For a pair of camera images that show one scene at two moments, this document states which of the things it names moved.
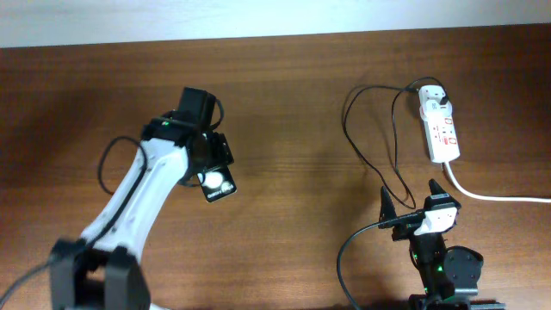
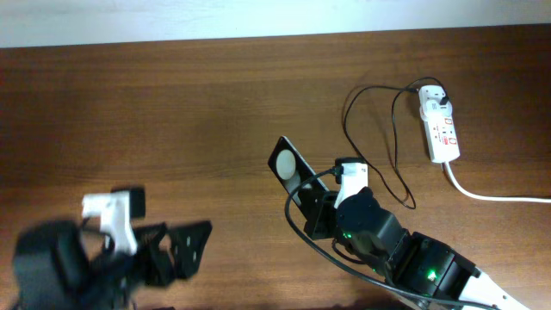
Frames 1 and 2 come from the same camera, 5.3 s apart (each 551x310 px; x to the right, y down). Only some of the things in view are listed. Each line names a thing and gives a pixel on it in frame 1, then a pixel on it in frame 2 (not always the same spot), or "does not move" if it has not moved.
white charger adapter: x=430 y=99 does not move
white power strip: x=442 y=139 does not move
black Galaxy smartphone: x=216 y=182 -> x=290 y=166
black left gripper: x=224 y=152 -> x=188 y=247
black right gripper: x=405 y=230 -> x=319 y=213
